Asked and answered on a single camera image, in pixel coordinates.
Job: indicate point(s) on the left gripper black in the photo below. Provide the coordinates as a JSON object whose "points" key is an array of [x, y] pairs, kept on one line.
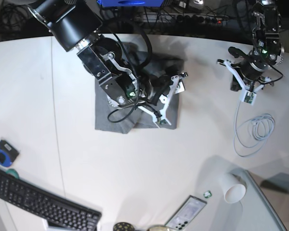
{"points": [[250, 67]]}

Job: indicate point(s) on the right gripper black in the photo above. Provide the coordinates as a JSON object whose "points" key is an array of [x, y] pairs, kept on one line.
{"points": [[152, 87]]}

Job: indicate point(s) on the grey t-shirt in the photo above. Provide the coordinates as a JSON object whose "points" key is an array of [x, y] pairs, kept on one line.
{"points": [[117, 101]]}

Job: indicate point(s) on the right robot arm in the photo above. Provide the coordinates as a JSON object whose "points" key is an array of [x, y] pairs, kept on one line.
{"points": [[76, 26]]}

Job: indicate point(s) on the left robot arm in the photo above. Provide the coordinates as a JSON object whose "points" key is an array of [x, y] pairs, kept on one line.
{"points": [[265, 37]]}

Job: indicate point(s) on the black power strip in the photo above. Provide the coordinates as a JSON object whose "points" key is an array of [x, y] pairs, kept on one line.
{"points": [[164, 17]]}

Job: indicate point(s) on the blue box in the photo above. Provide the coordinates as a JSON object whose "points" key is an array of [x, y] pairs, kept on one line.
{"points": [[130, 3]]}

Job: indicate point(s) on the white paper cup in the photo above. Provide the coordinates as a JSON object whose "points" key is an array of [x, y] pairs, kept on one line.
{"points": [[233, 190]]}

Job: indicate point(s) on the small green white chip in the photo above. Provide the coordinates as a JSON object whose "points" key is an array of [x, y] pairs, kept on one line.
{"points": [[207, 194]]}

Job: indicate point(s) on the smartphone clear case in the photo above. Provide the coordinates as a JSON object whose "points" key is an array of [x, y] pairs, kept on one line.
{"points": [[186, 213]]}

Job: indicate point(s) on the gold round tin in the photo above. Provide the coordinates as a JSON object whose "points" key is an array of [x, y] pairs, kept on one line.
{"points": [[158, 228]]}

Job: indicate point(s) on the black gold dotted lid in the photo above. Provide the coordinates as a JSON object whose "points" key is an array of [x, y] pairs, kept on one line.
{"points": [[123, 226]]}

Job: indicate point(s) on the black keyboard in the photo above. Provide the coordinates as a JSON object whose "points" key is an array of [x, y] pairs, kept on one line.
{"points": [[46, 205]]}

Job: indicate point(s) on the blue black tape measure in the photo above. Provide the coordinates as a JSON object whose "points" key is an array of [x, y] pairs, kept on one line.
{"points": [[8, 153]]}

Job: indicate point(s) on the green tape roll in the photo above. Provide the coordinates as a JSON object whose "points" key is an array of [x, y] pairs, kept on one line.
{"points": [[13, 173]]}

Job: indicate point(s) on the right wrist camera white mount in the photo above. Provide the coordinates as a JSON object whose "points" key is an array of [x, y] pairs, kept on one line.
{"points": [[176, 87]]}

